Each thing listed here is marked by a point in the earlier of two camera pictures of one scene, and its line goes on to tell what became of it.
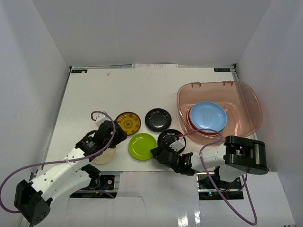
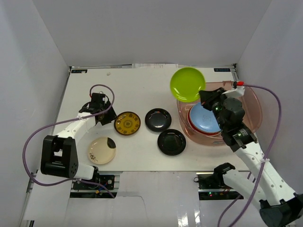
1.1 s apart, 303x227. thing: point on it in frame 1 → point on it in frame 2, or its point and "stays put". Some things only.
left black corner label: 79,71 stays put
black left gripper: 119,133 → 107,116
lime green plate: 140,145 → 186,83
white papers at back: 142,65 stays put
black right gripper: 155,151 → 207,97
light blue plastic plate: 208,115 stays put
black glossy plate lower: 169,135 stays put
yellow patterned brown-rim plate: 130,122 stays put
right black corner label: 221,69 stays put
